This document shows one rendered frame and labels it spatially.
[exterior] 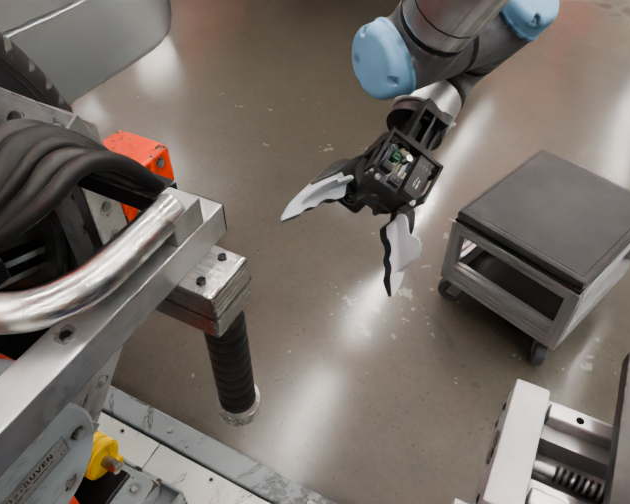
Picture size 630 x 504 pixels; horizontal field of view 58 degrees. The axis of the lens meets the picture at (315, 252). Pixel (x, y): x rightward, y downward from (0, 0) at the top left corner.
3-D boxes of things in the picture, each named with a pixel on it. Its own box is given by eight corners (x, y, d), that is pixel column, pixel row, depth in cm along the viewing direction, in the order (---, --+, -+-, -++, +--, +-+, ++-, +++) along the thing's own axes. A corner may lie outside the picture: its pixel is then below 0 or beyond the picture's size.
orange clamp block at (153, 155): (81, 214, 68) (131, 173, 74) (133, 235, 66) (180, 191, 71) (63, 167, 63) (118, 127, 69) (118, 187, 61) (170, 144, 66)
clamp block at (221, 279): (167, 262, 51) (155, 217, 47) (254, 297, 48) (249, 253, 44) (129, 300, 48) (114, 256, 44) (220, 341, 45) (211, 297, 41)
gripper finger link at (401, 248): (410, 291, 60) (400, 206, 61) (383, 298, 65) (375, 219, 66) (436, 290, 61) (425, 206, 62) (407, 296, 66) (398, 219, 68)
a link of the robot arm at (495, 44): (503, 42, 54) (440, 94, 64) (579, 15, 58) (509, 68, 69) (466, -31, 54) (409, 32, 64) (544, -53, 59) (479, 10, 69)
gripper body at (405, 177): (367, 167, 58) (415, 84, 63) (334, 190, 66) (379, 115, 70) (424, 210, 60) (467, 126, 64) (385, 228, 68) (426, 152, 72)
